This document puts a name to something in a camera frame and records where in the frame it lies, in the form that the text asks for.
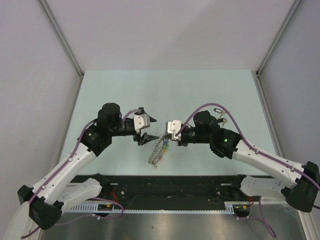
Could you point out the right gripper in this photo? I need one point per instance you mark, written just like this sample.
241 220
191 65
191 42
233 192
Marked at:
181 142

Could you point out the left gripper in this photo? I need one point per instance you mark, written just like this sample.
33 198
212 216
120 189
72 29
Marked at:
145 137

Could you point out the blue tag key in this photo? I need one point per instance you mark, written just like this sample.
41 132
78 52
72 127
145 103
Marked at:
165 143

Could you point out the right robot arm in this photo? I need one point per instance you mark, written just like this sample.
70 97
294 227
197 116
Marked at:
296 183

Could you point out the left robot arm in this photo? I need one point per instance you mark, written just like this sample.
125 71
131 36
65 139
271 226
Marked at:
49 198

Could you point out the black tag key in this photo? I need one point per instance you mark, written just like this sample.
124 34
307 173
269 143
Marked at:
220 112

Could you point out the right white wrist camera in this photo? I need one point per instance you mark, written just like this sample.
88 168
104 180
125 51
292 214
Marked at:
172 128

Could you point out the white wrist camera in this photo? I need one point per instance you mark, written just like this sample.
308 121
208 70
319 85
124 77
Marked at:
172 128
139 122

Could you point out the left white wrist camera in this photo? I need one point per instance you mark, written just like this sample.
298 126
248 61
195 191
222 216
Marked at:
139 122

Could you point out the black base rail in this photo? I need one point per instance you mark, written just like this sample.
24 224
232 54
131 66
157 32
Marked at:
174 193

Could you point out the right aluminium frame post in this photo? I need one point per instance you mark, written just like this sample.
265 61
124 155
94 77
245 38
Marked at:
293 10

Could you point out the aluminium frame post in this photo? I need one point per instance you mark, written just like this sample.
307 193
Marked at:
293 10
50 16

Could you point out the left aluminium frame post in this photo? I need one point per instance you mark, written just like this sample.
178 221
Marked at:
50 16

